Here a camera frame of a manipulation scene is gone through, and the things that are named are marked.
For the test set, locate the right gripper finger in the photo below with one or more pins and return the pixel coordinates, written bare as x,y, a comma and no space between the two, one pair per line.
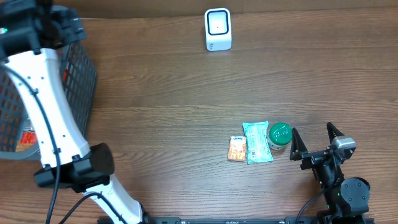
298,150
334,134

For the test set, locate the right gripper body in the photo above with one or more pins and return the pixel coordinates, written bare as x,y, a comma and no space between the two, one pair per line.
316,155

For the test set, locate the green lid jar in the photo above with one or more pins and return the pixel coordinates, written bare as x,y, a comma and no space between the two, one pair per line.
279,135

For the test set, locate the teal tissue packet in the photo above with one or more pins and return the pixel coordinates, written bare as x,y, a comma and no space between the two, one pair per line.
256,141

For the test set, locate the small orange snack packet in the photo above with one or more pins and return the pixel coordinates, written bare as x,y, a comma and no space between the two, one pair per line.
237,148

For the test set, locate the orange spaghetti package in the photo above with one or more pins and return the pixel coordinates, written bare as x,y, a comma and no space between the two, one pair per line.
25,136

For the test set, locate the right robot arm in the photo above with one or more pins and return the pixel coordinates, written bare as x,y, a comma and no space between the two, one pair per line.
346,199

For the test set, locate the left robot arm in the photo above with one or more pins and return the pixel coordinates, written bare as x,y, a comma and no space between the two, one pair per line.
31,34

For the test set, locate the white barcode scanner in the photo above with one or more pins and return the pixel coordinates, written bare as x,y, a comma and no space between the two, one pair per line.
218,31

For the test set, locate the grey plastic shopping basket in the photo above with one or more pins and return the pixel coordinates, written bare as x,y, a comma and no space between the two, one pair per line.
78,77

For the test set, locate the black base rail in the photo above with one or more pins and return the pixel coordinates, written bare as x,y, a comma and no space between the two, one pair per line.
286,220

